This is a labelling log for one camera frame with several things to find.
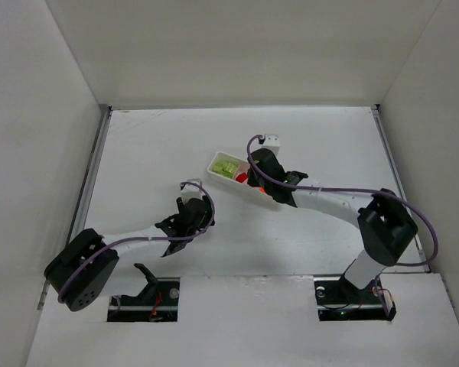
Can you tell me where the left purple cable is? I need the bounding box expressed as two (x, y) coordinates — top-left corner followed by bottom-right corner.
(57, 180), (216, 305)

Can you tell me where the metal rail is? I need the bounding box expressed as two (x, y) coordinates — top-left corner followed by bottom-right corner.
(59, 105), (112, 276)
(370, 103), (422, 245)

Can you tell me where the white three-compartment tray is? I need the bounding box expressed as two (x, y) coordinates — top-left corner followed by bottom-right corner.
(207, 151), (281, 211)

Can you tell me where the right metal rail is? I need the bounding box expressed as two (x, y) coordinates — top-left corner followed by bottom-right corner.
(370, 103), (422, 245)

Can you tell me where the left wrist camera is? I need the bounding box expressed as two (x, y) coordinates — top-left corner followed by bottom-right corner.
(181, 179), (203, 204)

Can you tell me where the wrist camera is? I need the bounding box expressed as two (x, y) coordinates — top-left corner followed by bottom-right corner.
(259, 134), (281, 156)
(181, 179), (203, 204)

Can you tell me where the purple cable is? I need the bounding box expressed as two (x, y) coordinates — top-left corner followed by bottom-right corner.
(57, 180), (216, 305)
(246, 133), (440, 318)

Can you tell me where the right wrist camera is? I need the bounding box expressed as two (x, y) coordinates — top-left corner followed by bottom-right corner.
(259, 134), (281, 156)

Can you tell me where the red lego arch piece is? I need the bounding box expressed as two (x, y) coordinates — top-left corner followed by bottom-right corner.
(235, 172), (248, 183)

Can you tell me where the left metal rail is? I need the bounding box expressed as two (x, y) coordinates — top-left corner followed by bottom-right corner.
(59, 105), (112, 276)

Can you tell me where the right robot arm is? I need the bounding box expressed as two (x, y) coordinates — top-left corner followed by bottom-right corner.
(248, 148), (418, 290)

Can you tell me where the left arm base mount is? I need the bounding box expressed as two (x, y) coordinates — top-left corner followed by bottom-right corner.
(106, 263), (181, 323)

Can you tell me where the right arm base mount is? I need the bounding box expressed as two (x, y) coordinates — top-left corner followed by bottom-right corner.
(314, 277), (397, 322)

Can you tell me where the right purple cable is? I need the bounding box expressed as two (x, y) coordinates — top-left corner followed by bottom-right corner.
(246, 133), (440, 318)

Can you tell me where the green lego block large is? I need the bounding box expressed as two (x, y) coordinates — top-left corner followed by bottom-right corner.
(212, 161), (226, 174)

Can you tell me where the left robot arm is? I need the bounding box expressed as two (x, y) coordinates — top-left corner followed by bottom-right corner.
(44, 195), (215, 312)

